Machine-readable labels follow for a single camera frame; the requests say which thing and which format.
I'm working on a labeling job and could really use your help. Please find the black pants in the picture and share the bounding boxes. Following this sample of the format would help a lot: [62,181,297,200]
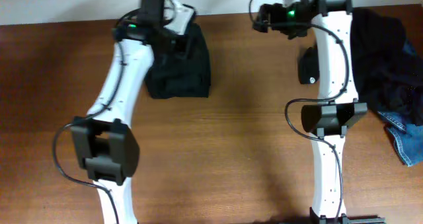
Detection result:
[144,22,211,99]

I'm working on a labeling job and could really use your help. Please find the black metal rail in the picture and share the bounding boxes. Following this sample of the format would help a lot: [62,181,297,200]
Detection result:
[344,217,386,224]

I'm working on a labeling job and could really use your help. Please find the black garment pile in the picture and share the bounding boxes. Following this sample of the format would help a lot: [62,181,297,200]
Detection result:
[297,7,423,126]

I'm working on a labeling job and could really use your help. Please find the blue denim jeans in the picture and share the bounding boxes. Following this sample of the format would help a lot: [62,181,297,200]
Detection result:
[377,112,422,167]

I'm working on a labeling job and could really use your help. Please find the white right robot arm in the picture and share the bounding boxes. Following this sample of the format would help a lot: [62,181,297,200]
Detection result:
[251,0,367,223]

